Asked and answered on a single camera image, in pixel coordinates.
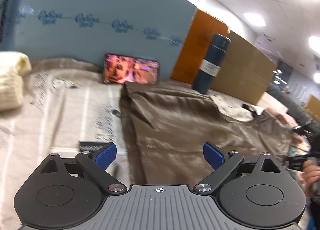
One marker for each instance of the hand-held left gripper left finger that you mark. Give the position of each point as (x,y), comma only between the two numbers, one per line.
(106,156)

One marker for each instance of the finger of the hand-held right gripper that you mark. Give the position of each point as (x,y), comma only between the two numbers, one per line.
(298,162)
(301,130)

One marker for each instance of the brown garment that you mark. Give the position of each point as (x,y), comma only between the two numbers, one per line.
(187,125)

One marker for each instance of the dark blue thermos bottle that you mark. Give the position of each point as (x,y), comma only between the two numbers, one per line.
(212,65)

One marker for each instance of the person's right forearm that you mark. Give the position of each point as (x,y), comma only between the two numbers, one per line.
(292,106)

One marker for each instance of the orange cardboard box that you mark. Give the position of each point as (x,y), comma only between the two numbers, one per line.
(192,45)

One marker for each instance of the smartphone with lit screen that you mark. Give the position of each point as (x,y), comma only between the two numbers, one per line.
(131,70)

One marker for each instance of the person's right hand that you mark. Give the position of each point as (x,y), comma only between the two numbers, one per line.
(312,182)

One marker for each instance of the small brown cardboard box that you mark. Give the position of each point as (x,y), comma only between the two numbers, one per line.
(312,103)

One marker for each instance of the large blue cardboard box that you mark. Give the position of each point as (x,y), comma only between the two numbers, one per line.
(105,2)
(7,15)

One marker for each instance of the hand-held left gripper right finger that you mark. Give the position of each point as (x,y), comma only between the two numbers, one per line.
(213,156)

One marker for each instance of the printed beige bed sheet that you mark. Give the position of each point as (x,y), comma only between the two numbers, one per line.
(75,112)

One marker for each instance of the ceiling light panel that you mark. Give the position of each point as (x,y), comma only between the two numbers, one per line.
(254,19)
(315,43)

